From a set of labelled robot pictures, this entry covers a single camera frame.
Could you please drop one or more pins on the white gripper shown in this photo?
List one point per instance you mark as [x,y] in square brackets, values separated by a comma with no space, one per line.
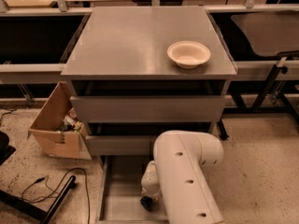
[150,183]

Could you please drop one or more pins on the dark blue rxbar wrapper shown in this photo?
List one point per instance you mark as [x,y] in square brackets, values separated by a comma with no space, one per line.
[146,202]

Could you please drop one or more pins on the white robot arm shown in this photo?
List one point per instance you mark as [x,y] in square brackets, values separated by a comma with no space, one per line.
[175,176]

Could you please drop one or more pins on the grey open bottom drawer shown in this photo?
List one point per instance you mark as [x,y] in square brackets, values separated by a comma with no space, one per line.
[120,193]

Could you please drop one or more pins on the grey middle drawer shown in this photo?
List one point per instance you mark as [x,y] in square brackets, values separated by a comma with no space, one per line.
[116,145]

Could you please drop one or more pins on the grey top drawer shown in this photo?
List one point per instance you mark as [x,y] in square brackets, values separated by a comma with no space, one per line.
[117,109]

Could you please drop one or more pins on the grey drawer cabinet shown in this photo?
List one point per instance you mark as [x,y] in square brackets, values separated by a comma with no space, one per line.
[122,51]

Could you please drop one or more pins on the brown cardboard box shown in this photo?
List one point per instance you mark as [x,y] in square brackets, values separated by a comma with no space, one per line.
[64,145]

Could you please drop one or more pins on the snack items in box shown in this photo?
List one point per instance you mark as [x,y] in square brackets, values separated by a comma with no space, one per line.
[70,123]

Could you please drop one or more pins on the white paper bowl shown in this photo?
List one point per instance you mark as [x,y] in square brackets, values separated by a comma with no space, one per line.
[188,54]

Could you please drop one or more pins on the black object at left edge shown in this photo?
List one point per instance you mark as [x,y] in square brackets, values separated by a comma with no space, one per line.
[6,150]

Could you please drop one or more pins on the grey left side bench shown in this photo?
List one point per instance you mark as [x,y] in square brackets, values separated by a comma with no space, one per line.
[35,43]

